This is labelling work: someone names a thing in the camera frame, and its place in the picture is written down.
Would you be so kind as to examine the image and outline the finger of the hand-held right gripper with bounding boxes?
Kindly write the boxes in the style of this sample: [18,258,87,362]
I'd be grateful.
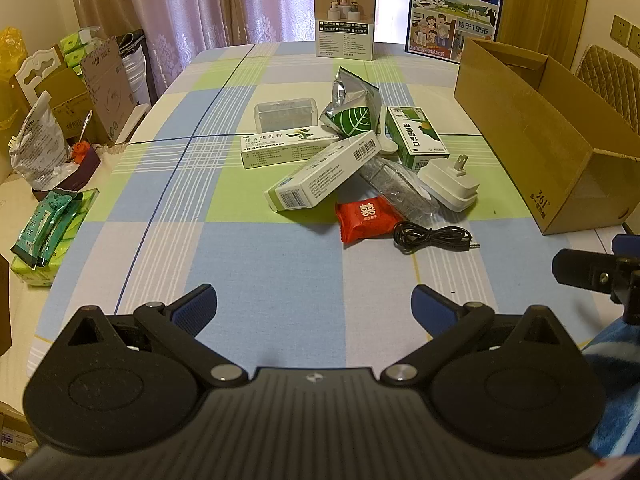
[552,248,640,321]
[611,234,640,261]

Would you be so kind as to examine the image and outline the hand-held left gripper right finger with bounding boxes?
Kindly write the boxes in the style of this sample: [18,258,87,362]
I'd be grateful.
[380,285,573,388]

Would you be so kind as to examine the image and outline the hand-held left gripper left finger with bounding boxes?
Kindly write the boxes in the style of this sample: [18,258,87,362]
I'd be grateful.
[67,284,248,388]

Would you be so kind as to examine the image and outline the black audio cable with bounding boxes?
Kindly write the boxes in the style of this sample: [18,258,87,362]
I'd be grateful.
[393,221,482,255]

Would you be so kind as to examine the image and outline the red candy packet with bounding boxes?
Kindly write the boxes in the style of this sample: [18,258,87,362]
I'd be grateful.
[335,198,405,245]

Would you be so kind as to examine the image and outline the clear plastic bag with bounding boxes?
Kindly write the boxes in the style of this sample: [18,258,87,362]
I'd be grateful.
[360,156,448,228]

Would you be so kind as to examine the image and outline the white power adapter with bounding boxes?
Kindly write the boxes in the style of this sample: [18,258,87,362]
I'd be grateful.
[416,154,482,212]

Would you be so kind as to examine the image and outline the brown cardboard box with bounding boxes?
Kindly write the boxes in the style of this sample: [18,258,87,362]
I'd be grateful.
[453,37,640,237]

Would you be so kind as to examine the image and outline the white plastic spoon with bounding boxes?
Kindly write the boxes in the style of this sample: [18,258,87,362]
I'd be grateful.
[372,107,399,157]

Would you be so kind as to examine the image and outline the long white box green logo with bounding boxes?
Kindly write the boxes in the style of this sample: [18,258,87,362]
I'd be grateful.
[240,126,342,170]

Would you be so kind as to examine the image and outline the green and white medicine box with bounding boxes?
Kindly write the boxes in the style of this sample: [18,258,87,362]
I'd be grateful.
[386,106,450,172]

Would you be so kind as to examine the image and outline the long white box with barcode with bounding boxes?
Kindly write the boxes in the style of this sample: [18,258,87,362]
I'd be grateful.
[264,131,377,211]

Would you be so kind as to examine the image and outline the silver foil bag green leaf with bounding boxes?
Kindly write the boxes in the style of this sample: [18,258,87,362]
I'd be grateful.
[320,66,382,139]

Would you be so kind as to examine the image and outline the clear plastic box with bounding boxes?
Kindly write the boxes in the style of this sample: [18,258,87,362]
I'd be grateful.
[254,99,319,134]

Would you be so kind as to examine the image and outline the checked tablecloth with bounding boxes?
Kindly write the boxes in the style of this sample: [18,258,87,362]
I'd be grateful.
[30,40,626,396]

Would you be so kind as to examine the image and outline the blue patterned cloth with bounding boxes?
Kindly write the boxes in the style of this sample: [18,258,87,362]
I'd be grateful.
[580,305,640,461]

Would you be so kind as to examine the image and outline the yellow-green tissue pack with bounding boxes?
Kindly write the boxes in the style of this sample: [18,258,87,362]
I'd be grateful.
[12,187,101,289]

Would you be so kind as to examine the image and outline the green wet wipe packet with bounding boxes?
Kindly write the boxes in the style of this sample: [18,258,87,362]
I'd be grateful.
[12,191,83,267]

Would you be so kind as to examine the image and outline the dark purple box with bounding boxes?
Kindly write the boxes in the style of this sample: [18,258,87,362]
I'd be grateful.
[31,147,102,197]

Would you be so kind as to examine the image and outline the orange figurine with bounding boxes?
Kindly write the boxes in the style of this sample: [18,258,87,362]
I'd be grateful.
[70,110,95,166]

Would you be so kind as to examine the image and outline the white plastic bag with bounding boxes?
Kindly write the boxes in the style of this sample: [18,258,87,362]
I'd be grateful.
[9,91,69,192]

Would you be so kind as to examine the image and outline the white bucket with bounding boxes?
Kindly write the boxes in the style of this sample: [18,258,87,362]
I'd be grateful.
[120,50,154,109]

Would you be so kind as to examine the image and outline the printed brown carton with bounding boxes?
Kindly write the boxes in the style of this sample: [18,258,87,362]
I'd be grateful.
[79,35,139,144]

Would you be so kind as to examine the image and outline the wooden door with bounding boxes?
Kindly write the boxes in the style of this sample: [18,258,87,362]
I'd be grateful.
[492,0,581,68]

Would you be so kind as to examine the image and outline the white product box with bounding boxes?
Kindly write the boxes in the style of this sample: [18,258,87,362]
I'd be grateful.
[313,0,379,62]

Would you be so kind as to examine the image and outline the green tissue packs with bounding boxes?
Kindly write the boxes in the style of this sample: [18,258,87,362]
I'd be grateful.
[59,27,109,68]

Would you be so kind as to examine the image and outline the white die-cut cardboard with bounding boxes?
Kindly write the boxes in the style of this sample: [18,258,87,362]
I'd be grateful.
[14,44,69,107]

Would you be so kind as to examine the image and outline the blue milk carton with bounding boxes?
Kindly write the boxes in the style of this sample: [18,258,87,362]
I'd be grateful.
[404,0,508,65]

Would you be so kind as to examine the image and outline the yellow plastic bag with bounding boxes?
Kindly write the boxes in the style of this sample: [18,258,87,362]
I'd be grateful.
[0,27,32,131]

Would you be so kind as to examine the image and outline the sheer pink curtain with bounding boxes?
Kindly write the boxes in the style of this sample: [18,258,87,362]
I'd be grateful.
[65,0,416,106]

